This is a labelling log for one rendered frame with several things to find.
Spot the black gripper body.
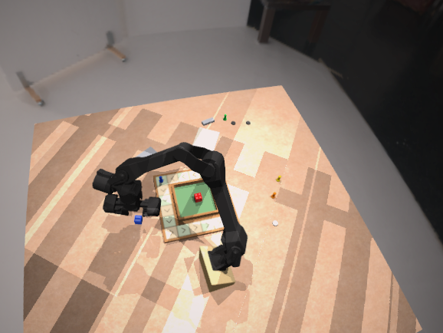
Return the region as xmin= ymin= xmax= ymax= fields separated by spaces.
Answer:
xmin=103 ymin=194 xmax=162 ymax=216

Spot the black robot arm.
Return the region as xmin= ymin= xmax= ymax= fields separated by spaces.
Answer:
xmin=92 ymin=142 xmax=248 ymax=271

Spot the red die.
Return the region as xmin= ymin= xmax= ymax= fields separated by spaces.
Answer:
xmin=194 ymin=193 xmax=202 ymax=203

